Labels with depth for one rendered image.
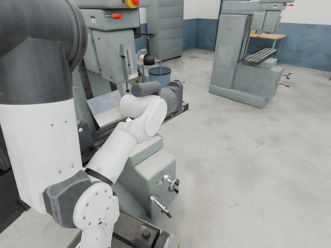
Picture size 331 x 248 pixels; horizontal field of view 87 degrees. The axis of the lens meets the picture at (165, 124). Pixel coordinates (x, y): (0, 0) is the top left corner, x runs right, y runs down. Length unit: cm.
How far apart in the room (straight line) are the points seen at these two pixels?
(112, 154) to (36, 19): 25
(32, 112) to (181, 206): 186
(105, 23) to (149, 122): 77
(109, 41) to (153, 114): 79
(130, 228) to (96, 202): 96
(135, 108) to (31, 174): 27
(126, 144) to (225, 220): 172
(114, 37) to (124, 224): 115
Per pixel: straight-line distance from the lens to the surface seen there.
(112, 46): 115
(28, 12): 27
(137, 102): 46
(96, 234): 101
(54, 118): 27
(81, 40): 29
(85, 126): 129
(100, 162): 39
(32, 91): 26
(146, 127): 41
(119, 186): 197
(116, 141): 40
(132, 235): 127
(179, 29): 698
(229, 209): 210
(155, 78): 351
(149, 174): 135
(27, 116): 27
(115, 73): 119
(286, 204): 238
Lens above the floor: 175
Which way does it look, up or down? 35 degrees down
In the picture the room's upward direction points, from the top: 1 degrees counter-clockwise
